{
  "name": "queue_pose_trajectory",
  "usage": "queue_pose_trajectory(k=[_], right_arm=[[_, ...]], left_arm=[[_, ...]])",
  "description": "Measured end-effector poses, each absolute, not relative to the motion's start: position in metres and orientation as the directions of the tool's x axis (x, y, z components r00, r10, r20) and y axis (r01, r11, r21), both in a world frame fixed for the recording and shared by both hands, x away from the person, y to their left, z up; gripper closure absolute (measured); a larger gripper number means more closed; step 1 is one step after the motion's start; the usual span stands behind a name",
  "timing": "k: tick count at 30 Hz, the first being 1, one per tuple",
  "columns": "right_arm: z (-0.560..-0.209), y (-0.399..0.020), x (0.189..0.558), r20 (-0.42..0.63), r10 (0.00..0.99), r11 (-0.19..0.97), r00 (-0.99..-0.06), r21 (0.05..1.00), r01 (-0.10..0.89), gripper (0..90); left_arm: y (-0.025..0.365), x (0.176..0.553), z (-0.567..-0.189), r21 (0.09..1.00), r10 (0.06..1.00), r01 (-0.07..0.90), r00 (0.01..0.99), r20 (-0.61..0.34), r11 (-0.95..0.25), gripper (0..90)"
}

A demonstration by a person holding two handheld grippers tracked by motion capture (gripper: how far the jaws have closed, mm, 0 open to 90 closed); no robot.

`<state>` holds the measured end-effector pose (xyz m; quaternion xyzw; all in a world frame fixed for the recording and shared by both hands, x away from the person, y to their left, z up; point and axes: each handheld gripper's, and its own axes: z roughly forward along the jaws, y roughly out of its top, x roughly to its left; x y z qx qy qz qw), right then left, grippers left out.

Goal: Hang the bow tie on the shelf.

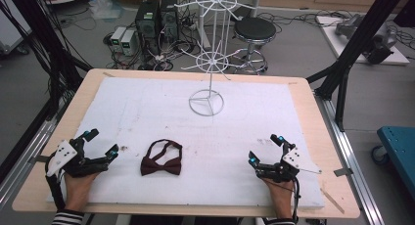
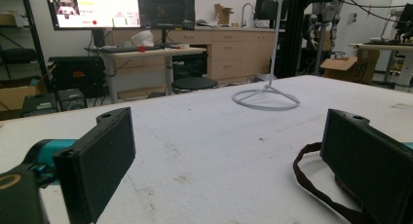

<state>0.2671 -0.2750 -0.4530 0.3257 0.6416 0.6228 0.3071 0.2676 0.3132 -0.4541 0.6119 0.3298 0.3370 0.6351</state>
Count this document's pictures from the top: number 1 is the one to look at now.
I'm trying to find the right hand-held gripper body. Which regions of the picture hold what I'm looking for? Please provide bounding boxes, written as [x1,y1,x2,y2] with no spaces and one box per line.
[255,142,322,184]

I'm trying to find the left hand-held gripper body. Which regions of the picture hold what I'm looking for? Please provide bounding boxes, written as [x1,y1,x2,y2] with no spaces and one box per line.
[46,137,111,179]

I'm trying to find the person's right hand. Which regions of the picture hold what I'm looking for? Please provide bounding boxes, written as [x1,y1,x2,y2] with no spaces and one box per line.
[261,177,296,220]

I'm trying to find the person's left hand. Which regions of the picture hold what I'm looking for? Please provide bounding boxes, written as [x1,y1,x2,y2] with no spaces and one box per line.
[63,171,100,213]

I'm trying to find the grey tape piece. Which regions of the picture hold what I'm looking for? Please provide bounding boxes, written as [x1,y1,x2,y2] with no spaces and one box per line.
[333,167,354,178]
[27,155,51,164]

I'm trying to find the person's right striped sleeve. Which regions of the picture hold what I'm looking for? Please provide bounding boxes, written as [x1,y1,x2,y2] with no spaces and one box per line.
[263,217,297,225]

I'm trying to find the person's striped sleeve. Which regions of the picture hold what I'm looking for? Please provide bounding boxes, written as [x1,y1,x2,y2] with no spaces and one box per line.
[51,208,85,225]
[263,217,297,225]

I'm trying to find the dark red bow tie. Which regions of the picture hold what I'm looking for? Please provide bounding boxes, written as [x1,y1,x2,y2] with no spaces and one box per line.
[140,139,183,177]

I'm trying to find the person's left striped sleeve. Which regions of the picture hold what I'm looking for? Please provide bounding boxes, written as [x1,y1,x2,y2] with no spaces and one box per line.
[51,208,85,225]

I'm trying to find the white foam mat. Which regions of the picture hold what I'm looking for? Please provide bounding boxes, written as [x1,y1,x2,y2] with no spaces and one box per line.
[47,76,326,209]

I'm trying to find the thin wooden stick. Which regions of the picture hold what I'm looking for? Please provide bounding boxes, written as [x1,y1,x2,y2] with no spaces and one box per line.
[319,187,346,215]

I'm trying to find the grey power supply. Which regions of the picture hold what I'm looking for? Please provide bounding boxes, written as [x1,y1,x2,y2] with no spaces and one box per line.
[110,25,127,53]
[119,29,138,57]

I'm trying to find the white floor platform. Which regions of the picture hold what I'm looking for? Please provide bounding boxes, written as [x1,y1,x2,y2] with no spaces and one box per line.
[315,15,411,67]

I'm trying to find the black round stool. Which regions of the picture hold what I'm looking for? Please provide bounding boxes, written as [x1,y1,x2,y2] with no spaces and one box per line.
[233,17,278,74]

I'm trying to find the blue cart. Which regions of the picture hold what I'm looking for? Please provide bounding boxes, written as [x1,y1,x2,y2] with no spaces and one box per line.
[371,125,415,201]

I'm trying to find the black computer tower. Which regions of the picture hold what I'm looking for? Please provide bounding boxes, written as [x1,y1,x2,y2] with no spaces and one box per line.
[134,0,161,56]
[160,0,180,41]

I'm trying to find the clear plastic bag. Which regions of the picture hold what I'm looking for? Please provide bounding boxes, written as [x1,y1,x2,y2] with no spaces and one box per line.
[88,0,125,22]

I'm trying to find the grey machine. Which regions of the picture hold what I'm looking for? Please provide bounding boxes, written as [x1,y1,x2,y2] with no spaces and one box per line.
[335,13,398,65]

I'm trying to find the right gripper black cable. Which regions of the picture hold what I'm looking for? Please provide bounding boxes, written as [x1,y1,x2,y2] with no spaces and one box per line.
[291,177,301,223]

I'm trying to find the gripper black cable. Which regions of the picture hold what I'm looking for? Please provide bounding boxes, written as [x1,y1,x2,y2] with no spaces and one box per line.
[44,153,67,210]
[291,177,301,223]

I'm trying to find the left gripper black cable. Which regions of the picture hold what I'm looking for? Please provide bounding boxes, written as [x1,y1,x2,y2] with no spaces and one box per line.
[44,153,67,210]

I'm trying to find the aluminium rail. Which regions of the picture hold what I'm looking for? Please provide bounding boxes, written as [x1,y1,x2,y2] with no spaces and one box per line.
[313,90,387,225]
[0,97,68,210]

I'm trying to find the white wire display rack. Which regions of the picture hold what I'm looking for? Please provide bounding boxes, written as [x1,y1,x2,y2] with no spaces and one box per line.
[174,0,258,117]

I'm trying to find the tangle of floor cables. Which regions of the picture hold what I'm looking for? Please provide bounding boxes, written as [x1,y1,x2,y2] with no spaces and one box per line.
[103,8,204,71]

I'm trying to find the black metal frame post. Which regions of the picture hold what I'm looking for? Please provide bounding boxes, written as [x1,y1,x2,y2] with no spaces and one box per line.
[305,0,409,132]
[5,0,85,121]

